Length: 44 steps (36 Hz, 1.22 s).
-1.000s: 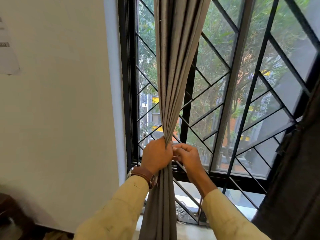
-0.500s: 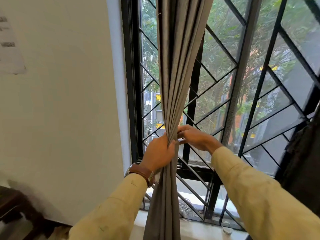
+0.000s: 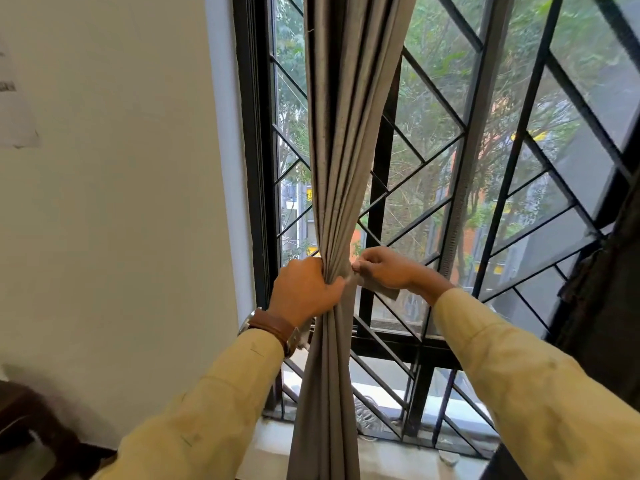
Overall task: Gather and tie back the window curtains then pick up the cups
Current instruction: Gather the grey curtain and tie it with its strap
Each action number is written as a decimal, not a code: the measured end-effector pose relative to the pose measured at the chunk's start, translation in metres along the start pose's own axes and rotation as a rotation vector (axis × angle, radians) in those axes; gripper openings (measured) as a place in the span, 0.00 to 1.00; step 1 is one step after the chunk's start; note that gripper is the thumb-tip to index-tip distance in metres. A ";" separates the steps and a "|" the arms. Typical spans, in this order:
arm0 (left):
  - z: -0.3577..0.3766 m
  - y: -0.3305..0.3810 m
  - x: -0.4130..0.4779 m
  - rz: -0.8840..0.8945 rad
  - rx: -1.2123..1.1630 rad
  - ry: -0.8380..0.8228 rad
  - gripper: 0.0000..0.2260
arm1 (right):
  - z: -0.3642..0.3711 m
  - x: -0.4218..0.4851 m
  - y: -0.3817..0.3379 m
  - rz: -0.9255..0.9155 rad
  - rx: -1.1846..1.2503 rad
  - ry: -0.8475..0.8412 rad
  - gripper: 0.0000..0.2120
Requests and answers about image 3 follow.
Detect person's right hand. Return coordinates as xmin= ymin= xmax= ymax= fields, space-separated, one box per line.
xmin=351 ymin=246 xmax=443 ymax=304

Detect person's left hand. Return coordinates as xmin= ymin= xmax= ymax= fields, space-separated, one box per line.
xmin=269 ymin=256 xmax=347 ymax=329

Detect grey curtain tieback strap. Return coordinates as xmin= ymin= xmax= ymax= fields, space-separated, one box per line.
xmin=344 ymin=267 xmax=401 ymax=301

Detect grey curtain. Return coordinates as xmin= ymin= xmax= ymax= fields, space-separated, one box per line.
xmin=286 ymin=0 xmax=419 ymax=480

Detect person's right forearm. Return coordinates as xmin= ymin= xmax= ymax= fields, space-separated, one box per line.
xmin=427 ymin=276 xmax=640 ymax=480

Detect person's left forearm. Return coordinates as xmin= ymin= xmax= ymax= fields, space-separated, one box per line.
xmin=91 ymin=327 xmax=287 ymax=480

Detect brown leather wristwatch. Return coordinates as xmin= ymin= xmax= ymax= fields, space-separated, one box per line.
xmin=237 ymin=307 xmax=302 ymax=359

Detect white window sill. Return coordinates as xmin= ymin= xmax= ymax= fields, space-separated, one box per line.
xmin=247 ymin=417 xmax=493 ymax=480

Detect black metal window grille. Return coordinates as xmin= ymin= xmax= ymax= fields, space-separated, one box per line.
xmin=270 ymin=0 xmax=640 ymax=458

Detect dark brown curtain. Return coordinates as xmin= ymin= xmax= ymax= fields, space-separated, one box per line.
xmin=547 ymin=167 xmax=640 ymax=480

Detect dark wooden furniture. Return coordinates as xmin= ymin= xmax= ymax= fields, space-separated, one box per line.
xmin=0 ymin=379 xmax=120 ymax=480

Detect white paper sheet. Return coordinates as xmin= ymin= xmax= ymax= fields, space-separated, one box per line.
xmin=0 ymin=39 xmax=42 ymax=149

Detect black window frame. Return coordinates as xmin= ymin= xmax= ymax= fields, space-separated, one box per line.
xmin=231 ymin=0 xmax=640 ymax=461

